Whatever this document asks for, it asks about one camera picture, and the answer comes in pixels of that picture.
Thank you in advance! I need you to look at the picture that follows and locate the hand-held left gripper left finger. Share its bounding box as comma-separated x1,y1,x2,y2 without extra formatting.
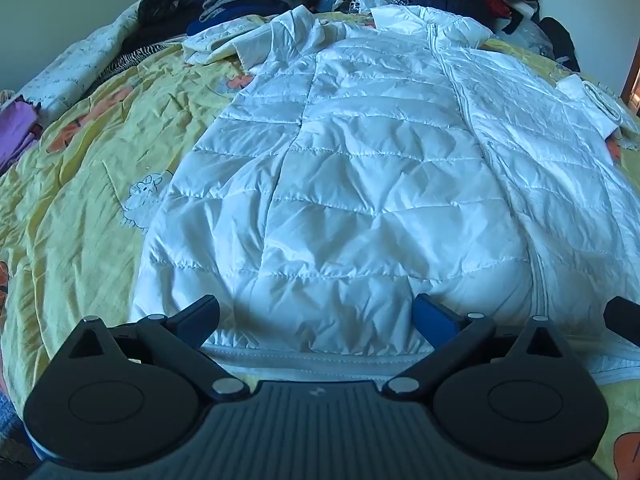
67,295,251,403

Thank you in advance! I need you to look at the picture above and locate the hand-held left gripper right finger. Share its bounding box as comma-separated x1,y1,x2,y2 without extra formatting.
382,293,566,403

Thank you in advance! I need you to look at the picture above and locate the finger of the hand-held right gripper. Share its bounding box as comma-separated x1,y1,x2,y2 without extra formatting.
603,296,640,347

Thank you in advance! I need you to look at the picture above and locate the white puffer jacket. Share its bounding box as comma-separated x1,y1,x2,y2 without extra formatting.
131,4,640,386

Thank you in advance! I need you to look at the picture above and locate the yellow printed blanket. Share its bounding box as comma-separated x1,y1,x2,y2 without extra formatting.
0,10,640,480

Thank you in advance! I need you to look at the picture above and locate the purple cloth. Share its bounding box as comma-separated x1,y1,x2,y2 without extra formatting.
0,97,45,173

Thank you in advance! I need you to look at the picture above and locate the zebra striped cloth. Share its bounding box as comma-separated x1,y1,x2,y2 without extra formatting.
102,40,186,77

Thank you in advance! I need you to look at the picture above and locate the cream printed cloth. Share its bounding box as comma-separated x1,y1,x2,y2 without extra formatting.
181,14,273,67

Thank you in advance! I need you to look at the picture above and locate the white floral quilt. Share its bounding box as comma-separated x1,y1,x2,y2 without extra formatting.
15,0,151,116

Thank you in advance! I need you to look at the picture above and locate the black garment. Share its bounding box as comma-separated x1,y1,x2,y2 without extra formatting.
540,16,582,73

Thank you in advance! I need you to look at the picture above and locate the clear plastic bag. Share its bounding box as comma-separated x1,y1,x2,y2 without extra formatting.
512,15,557,61

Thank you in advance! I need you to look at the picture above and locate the wooden door frame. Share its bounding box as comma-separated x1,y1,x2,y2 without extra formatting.
620,35,640,117

